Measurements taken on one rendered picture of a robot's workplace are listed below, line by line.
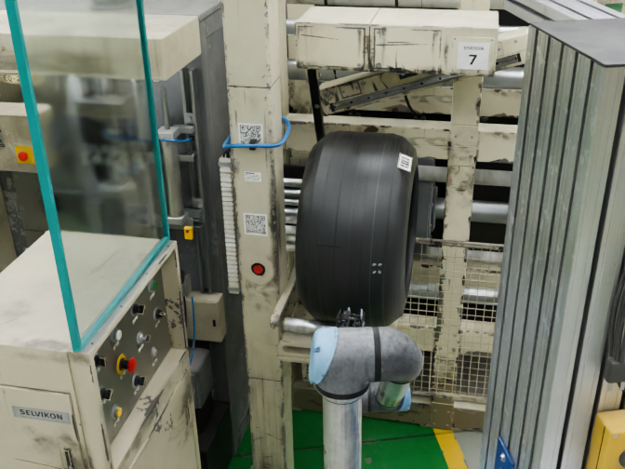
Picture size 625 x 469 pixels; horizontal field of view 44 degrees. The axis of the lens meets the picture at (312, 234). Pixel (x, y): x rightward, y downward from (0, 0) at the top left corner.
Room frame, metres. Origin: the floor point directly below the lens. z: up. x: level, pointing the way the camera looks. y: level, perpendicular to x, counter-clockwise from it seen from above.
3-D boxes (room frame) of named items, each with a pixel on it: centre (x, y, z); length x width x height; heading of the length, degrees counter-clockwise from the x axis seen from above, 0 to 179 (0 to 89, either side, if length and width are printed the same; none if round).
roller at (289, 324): (2.01, -0.07, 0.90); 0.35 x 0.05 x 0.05; 78
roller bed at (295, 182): (2.57, 0.04, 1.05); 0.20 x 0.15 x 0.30; 78
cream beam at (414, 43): (2.41, -0.28, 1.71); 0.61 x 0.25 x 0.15; 78
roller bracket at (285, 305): (2.19, 0.08, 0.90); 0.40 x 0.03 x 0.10; 168
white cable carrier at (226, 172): (2.18, 0.25, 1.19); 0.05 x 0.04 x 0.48; 168
